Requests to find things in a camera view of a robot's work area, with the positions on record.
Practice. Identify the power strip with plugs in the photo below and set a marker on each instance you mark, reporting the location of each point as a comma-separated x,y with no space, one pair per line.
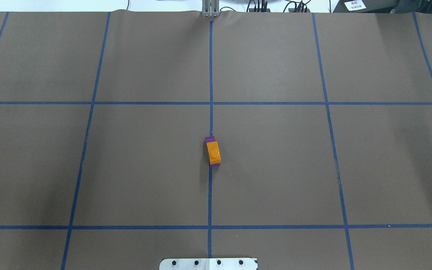
258,6
299,6

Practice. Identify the black box with label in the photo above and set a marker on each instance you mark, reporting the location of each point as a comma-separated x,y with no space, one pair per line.
365,6

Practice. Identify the orange trapezoid block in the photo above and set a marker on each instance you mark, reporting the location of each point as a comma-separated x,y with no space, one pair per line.
214,153

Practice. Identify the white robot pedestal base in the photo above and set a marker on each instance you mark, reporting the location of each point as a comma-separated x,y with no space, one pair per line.
209,264

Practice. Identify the aluminium frame post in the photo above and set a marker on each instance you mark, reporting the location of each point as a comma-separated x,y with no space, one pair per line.
210,8

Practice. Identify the purple trapezoid block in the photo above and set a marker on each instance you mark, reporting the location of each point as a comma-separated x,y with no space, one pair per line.
209,139

